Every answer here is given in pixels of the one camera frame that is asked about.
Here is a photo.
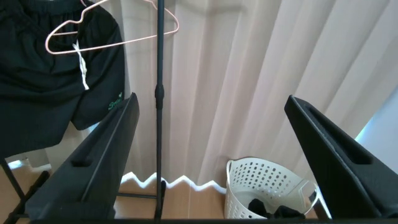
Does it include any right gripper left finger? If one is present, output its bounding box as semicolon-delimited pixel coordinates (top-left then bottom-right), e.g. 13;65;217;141
24;92;140;220

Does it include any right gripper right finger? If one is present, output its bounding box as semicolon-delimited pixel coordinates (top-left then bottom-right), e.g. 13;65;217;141
284;95;398;218

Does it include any black garment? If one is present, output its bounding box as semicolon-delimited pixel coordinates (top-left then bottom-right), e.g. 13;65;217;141
0;0;126;159
248;198;306;220

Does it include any white laundry basket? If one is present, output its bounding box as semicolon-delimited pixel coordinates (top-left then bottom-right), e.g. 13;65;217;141
224;157;320;220

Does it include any black clothes rack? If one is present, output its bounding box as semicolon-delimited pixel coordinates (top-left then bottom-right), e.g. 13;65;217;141
0;0;167;223

